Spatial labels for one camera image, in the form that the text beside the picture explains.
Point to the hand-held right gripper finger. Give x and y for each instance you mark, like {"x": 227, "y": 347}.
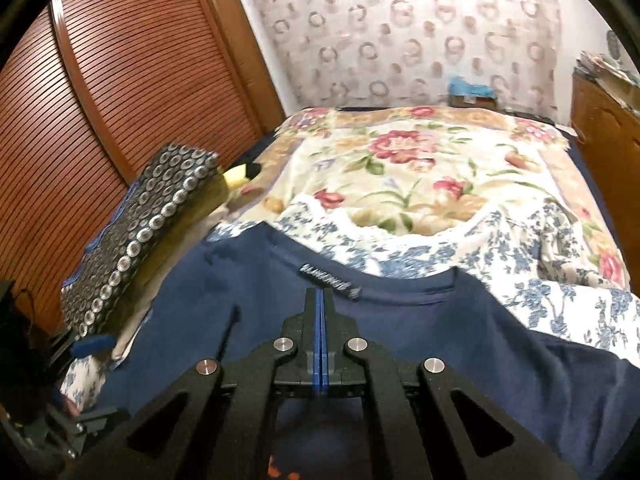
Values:
{"x": 316, "y": 332}
{"x": 323, "y": 332}

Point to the folded patterned blanket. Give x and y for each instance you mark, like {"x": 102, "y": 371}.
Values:
{"x": 140, "y": 230}

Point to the blue folded cloth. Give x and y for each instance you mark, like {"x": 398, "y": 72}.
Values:
{"x": 470, "y": 91}

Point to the round grey table mirror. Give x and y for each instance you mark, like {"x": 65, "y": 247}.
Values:
{"x": 613, "y": 43}

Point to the navy blue t-shirt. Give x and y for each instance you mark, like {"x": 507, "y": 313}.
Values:
{"x": 450, "y": 335}

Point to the red floral cream quilt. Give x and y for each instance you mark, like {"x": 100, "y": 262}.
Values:
{"x": 400, "y": 170}

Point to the blue floral white bedsheet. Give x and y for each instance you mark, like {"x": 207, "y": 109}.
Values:
{"x": 525, "y": 260}

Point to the wooden dresser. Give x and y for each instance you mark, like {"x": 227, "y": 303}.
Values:
{"x": 610, "y": 130}

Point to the wooden louvred wardrobe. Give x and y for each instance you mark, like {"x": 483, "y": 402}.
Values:
{"x": 125, "y": 60}

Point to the assorted toiletries and trinkets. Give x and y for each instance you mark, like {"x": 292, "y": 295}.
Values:
{"x": 602, "y": 67}

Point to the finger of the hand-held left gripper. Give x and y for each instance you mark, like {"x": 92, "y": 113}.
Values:
{"x": 85, "y": 427}
{"x": 94, "y": 346}

